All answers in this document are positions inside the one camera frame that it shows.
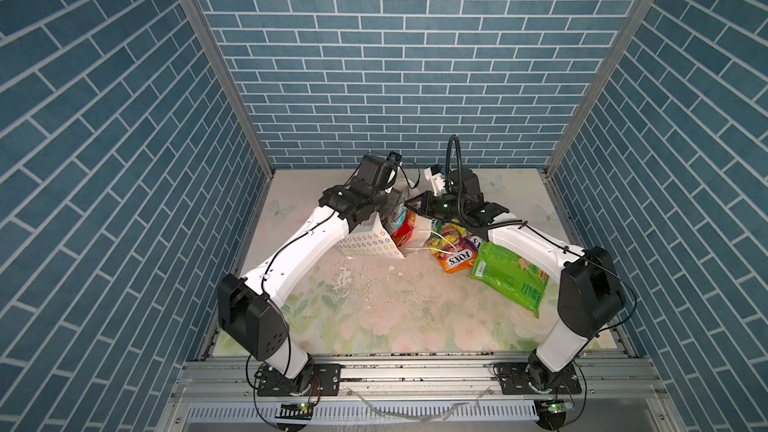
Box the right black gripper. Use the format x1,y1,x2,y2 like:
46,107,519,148
404,190,467,222

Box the purple Fox's raspberry candy bag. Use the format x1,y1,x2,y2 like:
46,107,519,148
465,235,485,252

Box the white patterned paper bag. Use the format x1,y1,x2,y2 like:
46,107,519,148
336,192,440,260

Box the orange Fox's fruits candy bag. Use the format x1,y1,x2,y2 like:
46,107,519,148
427,224,479,274

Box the green snack packet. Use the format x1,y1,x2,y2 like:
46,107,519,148
471,242,549,318

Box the red snack packet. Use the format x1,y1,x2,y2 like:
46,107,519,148
390,210,418,248

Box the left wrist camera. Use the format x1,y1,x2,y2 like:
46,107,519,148
386,151,402,189

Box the white cable on rail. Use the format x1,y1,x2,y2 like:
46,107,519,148
344,385,492,422

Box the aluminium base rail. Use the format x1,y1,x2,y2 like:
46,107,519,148
159,353,683,431

